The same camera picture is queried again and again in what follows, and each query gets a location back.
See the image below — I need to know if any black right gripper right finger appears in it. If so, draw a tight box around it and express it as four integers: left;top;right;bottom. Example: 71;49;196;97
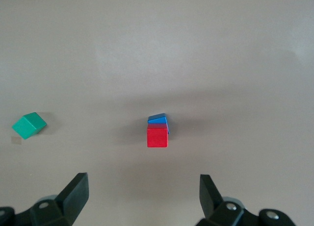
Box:
196;174;299;226

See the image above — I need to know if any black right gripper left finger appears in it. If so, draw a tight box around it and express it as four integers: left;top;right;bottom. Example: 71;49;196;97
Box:
0;172;89;226

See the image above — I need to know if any blue wooden block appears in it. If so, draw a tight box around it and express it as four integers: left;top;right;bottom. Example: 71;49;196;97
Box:
147;112;170;135

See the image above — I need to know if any green wooden block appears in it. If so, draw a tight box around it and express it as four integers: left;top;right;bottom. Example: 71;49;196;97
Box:
11;112;48;140

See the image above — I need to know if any red wooden block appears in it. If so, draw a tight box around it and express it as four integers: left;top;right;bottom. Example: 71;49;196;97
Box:
146;123;170;149

